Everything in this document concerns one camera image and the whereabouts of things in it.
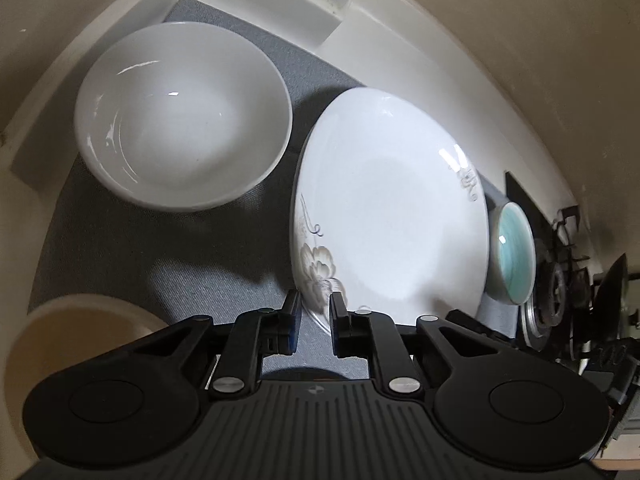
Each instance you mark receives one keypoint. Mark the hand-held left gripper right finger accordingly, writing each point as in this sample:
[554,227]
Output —
[339,331]

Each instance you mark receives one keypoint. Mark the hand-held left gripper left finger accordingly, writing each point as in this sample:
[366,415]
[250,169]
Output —
[293,329]

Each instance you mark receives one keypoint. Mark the white floral plate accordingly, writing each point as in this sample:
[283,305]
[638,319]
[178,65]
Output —
[395,200]

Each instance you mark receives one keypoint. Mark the large white bowl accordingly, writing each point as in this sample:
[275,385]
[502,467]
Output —
[185,115]

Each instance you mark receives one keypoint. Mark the grey mat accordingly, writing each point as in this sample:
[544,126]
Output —
[200,255]

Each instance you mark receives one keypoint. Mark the small teal bowl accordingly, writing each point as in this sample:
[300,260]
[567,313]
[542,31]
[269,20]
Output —
[512,255]

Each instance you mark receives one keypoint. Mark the gas stove burner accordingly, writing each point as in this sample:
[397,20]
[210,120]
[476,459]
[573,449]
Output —
[552,285]

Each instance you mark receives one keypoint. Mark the beige round bowl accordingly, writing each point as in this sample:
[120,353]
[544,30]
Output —
[65,340]

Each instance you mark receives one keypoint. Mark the black wok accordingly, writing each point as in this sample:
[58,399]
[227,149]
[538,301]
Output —
[612,290]

